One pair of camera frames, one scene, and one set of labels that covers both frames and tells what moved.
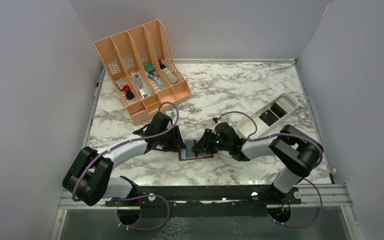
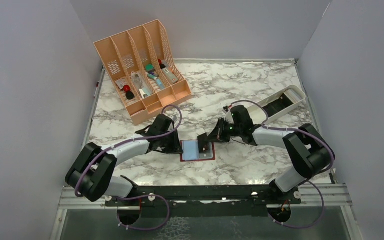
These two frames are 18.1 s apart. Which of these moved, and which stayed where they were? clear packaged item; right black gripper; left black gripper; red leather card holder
Moved: right black gripper
Stayed: left black gripper; clear packaged item; red leather card holder
